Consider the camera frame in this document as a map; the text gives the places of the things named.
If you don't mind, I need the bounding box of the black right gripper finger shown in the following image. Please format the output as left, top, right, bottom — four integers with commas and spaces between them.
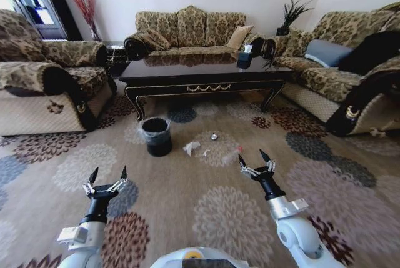
237, 154, 260, 177
259, 149, 277, 172

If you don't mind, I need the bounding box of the dark framed glass door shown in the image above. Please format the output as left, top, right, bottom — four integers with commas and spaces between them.
0, 0, 83, 41

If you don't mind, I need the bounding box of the floral patterned carpet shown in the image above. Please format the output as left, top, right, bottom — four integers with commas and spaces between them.
0, 91, 400, 268

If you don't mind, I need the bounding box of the black marble side table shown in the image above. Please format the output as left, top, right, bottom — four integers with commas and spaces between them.
101, 40, 132, 78

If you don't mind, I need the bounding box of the patterned three-seat sofa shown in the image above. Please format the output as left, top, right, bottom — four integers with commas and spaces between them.
123, 5, 278, 61

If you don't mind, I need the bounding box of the clear plastic bottle red cap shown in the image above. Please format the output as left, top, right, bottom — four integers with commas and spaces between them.
222, 145, 244, 164

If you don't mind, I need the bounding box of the patterned sofa with armrest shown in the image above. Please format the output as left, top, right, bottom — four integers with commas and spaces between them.
0, 8, 118, 137

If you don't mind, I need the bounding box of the black glossy coffee table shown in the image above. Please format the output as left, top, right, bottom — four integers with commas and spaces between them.
117, 49, 294, 122

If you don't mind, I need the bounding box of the tan throw pillow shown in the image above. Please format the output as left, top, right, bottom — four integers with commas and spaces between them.
226, 24, 255, 50

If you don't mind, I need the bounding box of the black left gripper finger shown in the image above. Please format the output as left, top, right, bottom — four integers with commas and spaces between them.
82, 167, 100, 199
107, 164, 129, 194

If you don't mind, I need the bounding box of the red dried branches vase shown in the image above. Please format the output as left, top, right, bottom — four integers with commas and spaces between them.
66, 0, 103, 42

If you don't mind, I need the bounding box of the white robot front shell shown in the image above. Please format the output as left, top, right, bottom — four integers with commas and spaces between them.
149, 247, 251, 268

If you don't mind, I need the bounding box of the black garment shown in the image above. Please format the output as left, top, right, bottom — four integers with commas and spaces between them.
337, 30, 400, 77

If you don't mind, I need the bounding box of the green potted plant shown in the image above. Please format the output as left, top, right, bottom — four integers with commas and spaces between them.
276, 0, 315, 36

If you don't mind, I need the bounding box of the crumpled white tissue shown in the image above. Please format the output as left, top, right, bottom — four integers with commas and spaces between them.
182, 141, 201, 157

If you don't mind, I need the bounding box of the patterned sofa with grey cushion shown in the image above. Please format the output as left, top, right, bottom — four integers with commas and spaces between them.
271, 1, 400, 138

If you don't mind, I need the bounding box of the black trash bin with liner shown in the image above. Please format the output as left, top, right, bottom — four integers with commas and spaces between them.
138, 117, 173, 157

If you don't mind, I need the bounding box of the grey cushion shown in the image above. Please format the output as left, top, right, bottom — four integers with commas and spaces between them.
304, 39, 354, 68

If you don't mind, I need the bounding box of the black tissue box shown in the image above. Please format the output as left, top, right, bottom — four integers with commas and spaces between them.
236, 44, 253, 69

